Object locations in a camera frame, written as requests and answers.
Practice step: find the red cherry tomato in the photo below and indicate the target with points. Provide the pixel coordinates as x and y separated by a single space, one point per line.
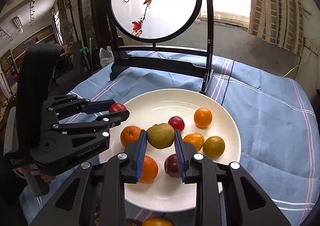
176 123
116 107

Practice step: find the blue striped tablecloth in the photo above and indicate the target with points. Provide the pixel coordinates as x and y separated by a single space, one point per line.
277 125

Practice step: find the yellow green fruit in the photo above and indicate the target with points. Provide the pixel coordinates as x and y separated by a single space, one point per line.
214 147

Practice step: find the wall bookshelf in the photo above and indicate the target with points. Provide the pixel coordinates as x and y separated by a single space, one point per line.
37 37

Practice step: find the white plastic bag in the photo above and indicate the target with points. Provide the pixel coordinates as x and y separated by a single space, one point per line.
106 56

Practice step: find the bird painting screen stand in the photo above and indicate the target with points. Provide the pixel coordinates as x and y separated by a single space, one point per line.
147 25

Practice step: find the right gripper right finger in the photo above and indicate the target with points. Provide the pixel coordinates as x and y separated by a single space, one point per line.
224 187

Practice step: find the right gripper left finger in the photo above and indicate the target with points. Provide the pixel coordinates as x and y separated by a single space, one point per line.
96 191

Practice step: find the yellow green jujube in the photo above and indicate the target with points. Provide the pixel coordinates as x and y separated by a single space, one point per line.
161 135

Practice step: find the large mandarin orange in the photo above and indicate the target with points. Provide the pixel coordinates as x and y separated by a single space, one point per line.
129 135

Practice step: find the right checked curtain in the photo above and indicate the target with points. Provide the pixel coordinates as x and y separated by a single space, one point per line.
278 22

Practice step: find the white ceramic plate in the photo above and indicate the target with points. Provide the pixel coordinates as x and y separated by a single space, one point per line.
167 194

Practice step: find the dark red plum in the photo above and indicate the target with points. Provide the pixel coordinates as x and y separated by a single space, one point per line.
171 167

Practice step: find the smooth orange fruit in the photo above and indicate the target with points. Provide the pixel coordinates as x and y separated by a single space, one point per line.
196 139
203 117

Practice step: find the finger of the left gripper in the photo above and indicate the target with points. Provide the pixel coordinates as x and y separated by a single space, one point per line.
100 124
69 105

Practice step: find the dark framed painting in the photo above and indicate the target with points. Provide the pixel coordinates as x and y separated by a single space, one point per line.
94 23

